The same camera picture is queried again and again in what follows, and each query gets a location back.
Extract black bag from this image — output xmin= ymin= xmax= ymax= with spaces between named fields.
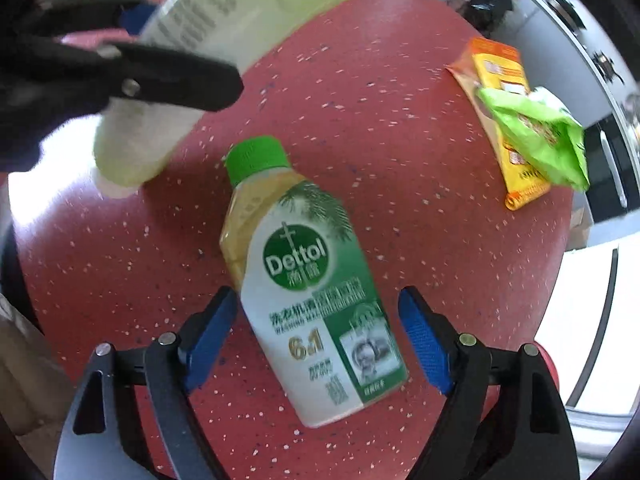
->
xmin=450 ymin=0 xmax=517 ymax=36

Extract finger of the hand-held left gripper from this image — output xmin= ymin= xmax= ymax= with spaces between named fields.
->
xmin=35 ymin=0 xmax=157 ymax=36
xmin=50 ymin=40 xmax=245 ymax=113

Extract cardboard box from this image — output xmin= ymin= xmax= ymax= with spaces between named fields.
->
xmin=567 ymin=207 xmax=594 ymax=251

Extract black built-in oven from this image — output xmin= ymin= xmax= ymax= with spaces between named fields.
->
xmin=582 ymin=110 xmax=640 ymax=221

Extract green plastic bag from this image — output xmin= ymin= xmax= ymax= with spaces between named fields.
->
xmin=475 ymin=86 xmax=591 ymax=192

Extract orange yellow snack packet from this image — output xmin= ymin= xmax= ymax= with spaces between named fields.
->
xmin=446 ymin=37 xmax=551 ymax=211

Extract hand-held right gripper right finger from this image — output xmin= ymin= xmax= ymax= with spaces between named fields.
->
xmin=397 ymin=286 xmax=581 ymax=480

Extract white refrigerator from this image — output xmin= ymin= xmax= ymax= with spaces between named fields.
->
xmin=534 ymin=237 xmax=640 ymax=418

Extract pale green cylindrical bottle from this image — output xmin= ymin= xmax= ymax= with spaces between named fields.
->
xmin=92 ymin=0 xmax=396 ymax=200

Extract red plastic stool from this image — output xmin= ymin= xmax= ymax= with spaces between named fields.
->
xmin=482 ymin=341 xmax=557 ymax=411

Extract green cap detergent bottle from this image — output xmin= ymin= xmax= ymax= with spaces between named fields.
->
xmin=219 ymin=136 xmax=410 ymax=429

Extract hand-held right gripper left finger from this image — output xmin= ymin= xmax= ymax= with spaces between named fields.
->
xmin=52 ymin=286 xmax=239 ymax=480

